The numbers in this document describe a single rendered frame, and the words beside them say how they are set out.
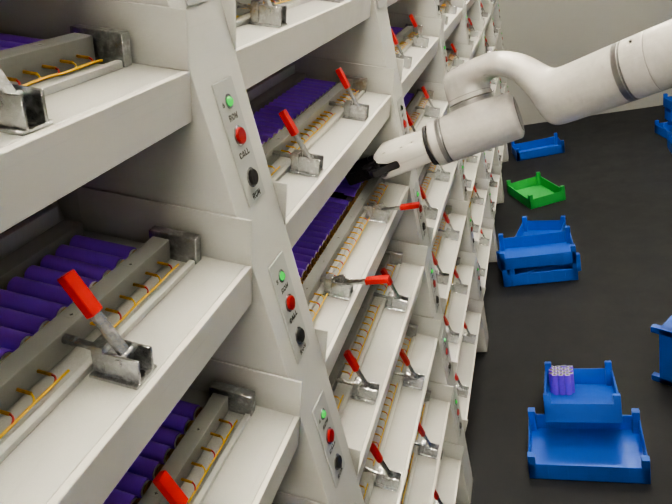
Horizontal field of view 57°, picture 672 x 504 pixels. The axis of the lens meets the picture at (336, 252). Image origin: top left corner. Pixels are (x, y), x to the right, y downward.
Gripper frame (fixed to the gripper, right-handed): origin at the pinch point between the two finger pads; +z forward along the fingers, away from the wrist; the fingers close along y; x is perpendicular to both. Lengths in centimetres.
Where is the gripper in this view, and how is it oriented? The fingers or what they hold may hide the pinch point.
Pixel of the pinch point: (358, 171)
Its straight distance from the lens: 120.7
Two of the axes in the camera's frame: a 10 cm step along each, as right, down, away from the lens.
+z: -8.7, 2.6, 4.2
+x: 4.2, 8.5, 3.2
